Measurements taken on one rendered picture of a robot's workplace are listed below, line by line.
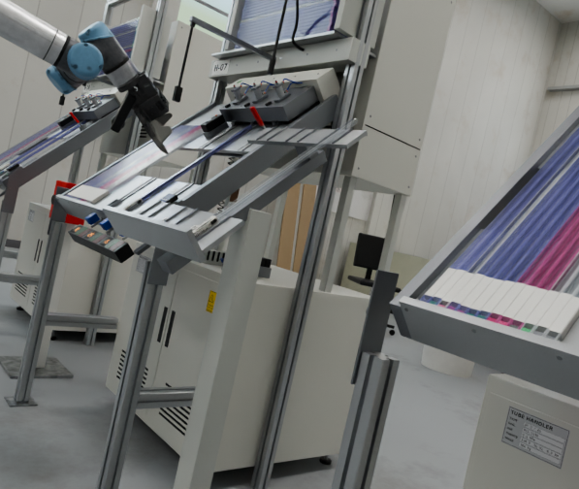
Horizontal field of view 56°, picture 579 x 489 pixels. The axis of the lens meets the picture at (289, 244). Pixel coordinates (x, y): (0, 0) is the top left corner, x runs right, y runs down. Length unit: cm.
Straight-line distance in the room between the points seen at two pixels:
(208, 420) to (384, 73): 119
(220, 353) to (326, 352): 67
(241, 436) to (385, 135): 105
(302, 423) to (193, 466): 63
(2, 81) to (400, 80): 479
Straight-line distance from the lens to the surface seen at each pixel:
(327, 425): 195
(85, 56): 134
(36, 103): 619
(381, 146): 185
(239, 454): 174
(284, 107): 161
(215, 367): 123
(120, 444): 147
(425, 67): 202
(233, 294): 119
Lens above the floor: 79
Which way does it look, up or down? 1 degrees down
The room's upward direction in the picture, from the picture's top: 13 degrees clockwise
